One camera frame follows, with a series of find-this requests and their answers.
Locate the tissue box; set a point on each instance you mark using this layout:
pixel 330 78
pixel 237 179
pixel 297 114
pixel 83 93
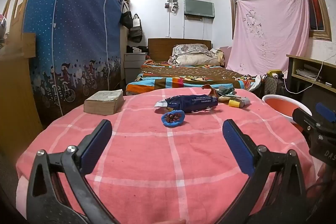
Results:
pixel 136 49

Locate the wall socket with chargers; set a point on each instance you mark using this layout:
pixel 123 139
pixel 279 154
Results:
pixel 172 6

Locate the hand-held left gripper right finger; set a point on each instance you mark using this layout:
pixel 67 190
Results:
pixel 237 145

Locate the wooden bunk bed frame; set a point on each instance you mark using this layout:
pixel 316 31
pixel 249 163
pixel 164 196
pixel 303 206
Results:
pixel 15 82

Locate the wooden bed headboard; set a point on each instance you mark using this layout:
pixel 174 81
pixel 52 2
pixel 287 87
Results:
pixel 160 47

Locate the stack of papers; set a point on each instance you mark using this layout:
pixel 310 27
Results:
pixel 305 73

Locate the white nightstand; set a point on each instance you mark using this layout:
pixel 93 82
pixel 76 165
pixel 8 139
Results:
pixel 134 66

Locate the television with green cover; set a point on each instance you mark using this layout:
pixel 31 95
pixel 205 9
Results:
pixel 198 7

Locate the black bag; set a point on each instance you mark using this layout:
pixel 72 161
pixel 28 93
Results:
pixel 282 86

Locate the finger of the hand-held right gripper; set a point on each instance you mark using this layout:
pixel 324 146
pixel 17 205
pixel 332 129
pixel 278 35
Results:
pixel 325 111
pixel 302 119

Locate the torn brown paper wrapper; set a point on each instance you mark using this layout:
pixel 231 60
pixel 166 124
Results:
pixel 211 90

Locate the cream pillow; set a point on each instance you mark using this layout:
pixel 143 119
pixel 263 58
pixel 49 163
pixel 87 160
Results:
pixel 197 60

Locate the floral pillow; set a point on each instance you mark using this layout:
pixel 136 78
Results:
pixel 190 49

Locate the yellow power strip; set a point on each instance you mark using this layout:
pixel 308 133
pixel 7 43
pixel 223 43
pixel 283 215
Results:
pixel 274 74

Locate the green white carton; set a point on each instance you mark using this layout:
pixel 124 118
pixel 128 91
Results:
pixel 225 90

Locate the pink hanging sheet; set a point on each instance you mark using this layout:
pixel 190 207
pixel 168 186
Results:
pixel 267 29

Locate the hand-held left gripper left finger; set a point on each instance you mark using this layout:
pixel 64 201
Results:
pixel 95 145

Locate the bed with colourful blanket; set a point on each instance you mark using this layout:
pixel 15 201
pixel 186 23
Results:
pixel 183 73

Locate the black handbag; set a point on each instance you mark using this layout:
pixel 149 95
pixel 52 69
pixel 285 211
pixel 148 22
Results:
pixel 126 18

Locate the brown patterned bag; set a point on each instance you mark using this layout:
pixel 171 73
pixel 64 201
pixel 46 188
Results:
pixel 270 87

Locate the blue dotted fabric wardrobe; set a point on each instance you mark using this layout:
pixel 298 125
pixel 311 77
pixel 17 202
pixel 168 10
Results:
pixel 73 29

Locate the blue paper cup with shells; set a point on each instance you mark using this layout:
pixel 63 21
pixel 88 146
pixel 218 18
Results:
pixel 168 123

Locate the orange bucket with white rim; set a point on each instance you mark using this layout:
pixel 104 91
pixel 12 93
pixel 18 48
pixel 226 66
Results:
pixel 281 108

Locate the yellow plastic cylinder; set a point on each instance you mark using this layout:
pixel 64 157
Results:
pixel 233 103

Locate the black cloth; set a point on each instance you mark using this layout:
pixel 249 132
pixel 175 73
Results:
pixel 143 48

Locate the wooden desk with shelf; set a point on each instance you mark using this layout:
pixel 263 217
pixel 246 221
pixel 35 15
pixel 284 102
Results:
pixel 304 61

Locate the dark blue snack bag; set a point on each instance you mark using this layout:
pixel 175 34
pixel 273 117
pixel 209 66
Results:
pixel 194 103

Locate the black hanging bags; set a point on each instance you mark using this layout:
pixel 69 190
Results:
pixel 135 28

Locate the yellow folded quilt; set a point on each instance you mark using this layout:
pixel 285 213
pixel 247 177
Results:
pixel 218 56

